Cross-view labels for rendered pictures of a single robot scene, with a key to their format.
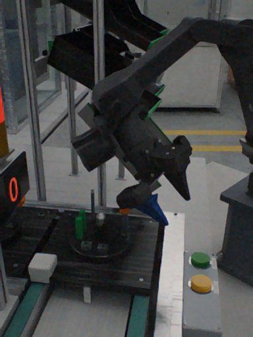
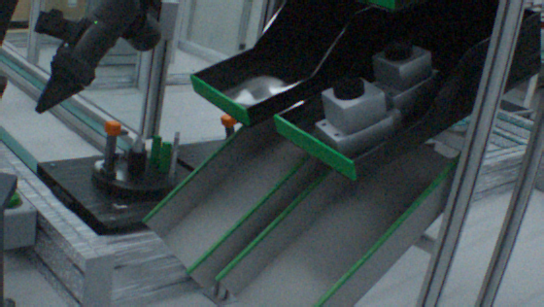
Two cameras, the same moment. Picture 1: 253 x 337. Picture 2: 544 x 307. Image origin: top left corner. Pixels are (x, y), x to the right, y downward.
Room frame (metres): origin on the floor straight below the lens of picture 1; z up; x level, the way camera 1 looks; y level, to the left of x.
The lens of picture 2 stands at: (1.41, -0.62, 1.40)
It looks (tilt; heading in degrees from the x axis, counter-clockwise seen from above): 17 degrees down; 125
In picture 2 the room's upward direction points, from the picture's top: 11 degrees clockwise
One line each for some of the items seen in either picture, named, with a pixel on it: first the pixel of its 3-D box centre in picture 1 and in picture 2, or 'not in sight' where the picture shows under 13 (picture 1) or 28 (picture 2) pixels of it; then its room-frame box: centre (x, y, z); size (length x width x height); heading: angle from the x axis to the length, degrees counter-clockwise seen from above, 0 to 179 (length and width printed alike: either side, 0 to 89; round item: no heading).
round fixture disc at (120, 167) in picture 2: (101, 239); (135, 177); (0.68, 0.05, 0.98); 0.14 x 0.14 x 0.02
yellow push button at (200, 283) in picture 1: (201, 284); not in sight; (0.57, -0.15, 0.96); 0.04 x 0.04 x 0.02
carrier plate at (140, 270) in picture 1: (101, 246); (134, 187); (0.68, 0.05, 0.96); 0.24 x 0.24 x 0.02; 82
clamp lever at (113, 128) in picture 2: (120, 219); (115, 145); (0.68, 0.01, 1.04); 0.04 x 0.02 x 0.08; 82
